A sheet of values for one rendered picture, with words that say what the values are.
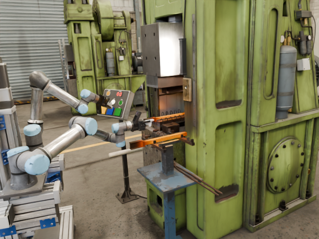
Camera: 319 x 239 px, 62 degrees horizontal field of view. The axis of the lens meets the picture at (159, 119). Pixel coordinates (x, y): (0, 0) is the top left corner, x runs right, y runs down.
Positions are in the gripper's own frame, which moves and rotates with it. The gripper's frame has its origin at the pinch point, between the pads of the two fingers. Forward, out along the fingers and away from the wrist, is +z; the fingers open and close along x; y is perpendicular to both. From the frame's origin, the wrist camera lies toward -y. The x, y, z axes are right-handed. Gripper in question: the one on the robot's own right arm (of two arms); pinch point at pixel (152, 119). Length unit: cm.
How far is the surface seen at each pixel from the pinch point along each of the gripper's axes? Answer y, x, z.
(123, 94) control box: -15.8, -47.2, -4.8
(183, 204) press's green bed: 75, 21, 16
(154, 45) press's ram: -59, 5, 2
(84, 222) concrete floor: 101, -39, -57
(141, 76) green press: 10, -477, 228
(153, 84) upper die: -28.9, 0.6, 2.4
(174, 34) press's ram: -67, 13, 16
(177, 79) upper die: -32.1, 7.8, 20.9
